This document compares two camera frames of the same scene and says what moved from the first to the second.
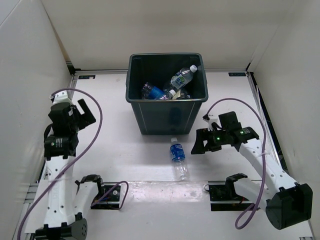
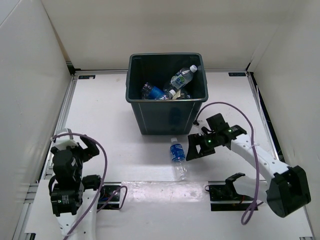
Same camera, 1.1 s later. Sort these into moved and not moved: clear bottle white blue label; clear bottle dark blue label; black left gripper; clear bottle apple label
Moved: black left gripper
Not moved: clear bottle dark blue label; clear bottle white blue label; clear bottle apple label
